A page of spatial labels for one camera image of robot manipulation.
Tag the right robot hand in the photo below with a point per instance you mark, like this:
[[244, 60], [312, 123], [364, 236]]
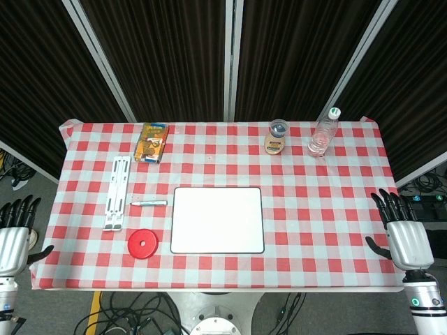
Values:
[[408, 240]]

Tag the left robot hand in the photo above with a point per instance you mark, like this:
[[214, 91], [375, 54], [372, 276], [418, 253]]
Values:
[[12, 240]]

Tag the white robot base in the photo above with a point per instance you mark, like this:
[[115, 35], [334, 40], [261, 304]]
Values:
[[216, 315]]

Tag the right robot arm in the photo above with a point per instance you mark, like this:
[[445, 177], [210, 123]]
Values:
[[424, 300]]

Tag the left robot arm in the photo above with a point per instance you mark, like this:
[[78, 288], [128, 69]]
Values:
[[7, 300]]

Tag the red white checkered tablecloth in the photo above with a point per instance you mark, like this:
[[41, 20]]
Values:
[[223, 206]]

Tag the white whiteboard black rim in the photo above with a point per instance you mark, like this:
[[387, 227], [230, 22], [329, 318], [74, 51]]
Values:
[[217, 220]]

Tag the white folding laptop stand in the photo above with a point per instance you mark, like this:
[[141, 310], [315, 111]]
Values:
[[117, 192]]

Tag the red round disc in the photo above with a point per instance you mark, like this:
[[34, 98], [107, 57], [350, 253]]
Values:
[[142, 243]]

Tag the clear plastic water bottle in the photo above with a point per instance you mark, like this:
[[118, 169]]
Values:
[[323, 134]]

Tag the beige sauce bottle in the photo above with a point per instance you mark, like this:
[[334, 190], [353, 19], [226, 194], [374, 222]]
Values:
[[276, 137]]

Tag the orange crayon box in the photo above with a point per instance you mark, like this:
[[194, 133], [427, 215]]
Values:
[[152, 142]]

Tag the grey partition frame post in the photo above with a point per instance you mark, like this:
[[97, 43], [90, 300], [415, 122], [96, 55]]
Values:
[[101, 59], [233, 59], [356, 59]]

